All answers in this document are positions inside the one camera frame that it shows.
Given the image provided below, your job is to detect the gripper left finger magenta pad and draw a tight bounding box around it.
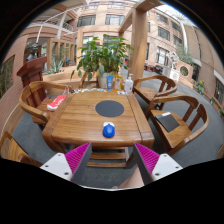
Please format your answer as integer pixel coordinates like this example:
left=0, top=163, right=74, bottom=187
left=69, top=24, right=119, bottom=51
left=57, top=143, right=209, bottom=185
left=41, top=142, right=92, bottom=184

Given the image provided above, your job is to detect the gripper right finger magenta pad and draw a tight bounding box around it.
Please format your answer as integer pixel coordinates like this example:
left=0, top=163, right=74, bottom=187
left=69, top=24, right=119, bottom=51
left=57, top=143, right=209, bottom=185
left=133, top=143, right=182, bottom=185

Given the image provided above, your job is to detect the blue computer mouse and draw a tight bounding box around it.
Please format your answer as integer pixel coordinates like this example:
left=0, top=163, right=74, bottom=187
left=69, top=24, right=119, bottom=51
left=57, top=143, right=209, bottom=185
left=103, top=122, right=115, bottom=138

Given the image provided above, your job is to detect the round black mouse pad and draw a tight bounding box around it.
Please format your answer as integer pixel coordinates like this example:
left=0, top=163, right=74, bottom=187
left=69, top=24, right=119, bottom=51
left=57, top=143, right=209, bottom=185
left=95, top=100, right=124, bottom=117

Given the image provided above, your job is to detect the black notebook on chair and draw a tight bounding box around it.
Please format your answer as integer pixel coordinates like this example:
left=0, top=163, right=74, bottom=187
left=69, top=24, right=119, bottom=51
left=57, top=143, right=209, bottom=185
left=156, top=112, right=179, bottom=132

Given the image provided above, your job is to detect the wooden table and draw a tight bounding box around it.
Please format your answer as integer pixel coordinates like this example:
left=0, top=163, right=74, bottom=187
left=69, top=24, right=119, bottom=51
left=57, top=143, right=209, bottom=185
left=42, top=91, right=155, bottom=168

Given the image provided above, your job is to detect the near-left wooden chair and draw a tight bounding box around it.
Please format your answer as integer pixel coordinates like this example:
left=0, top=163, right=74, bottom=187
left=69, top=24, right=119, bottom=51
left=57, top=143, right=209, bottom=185
left=0, top=131, right=42, bottom=167

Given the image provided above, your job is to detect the right near wooden armchair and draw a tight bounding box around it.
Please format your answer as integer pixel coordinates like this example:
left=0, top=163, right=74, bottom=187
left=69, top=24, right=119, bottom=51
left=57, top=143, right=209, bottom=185
left=145, top=94, right=209, bottom=155

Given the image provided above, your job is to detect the wooden armchair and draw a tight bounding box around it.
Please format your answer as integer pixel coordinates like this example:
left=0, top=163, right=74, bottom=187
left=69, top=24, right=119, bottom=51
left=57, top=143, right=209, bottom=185
left=133, top=75, right=177, bottom=103
left=145, top=94, right=209, bottom=155
left=19, top=81, right=72, bottom=130

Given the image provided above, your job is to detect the right far wooden armchair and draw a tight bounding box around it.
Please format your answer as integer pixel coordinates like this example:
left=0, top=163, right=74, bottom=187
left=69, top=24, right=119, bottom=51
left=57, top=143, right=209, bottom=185
left=133, top=75, right=177, bottom=103

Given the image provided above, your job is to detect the left wooden armchair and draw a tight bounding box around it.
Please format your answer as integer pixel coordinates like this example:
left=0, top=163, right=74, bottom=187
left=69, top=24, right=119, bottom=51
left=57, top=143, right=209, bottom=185
left=19, top=81, right=72, bottom=130

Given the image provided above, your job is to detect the white pump sanitizer bottle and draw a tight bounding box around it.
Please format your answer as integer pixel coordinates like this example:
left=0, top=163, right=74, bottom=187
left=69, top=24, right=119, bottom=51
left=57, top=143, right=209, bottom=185
left=124, top=75, right=133, bottom=93

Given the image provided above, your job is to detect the yellow bottle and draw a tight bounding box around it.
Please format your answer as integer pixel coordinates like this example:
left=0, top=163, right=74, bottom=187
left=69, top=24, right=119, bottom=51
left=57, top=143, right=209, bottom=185
left=115, top=72, right=123, bottom=90

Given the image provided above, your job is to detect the blue tube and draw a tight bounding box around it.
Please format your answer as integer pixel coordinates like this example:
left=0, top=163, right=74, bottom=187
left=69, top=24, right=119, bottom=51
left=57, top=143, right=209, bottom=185
left=107, top=76, right=113, bottom=91

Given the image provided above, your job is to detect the green potted plant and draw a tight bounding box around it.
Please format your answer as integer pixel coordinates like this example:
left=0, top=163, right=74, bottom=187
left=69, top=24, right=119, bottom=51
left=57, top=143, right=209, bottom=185
left=70, top=34, right=134, bottom=88

